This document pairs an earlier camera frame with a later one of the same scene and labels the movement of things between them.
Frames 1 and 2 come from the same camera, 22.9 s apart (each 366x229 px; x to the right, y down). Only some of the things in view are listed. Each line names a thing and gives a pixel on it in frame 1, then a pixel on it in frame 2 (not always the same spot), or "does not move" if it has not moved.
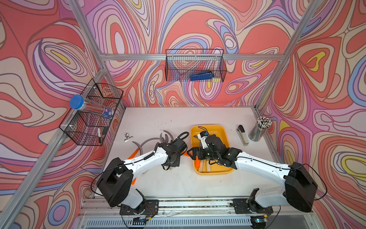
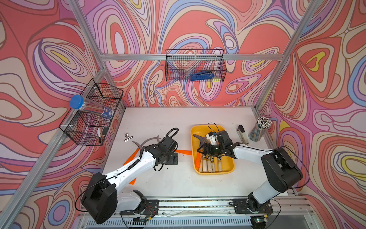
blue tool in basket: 202,76 does not move
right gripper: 199,150 -> 205,150
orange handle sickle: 186,154 does not move
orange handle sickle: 198,162 does not move
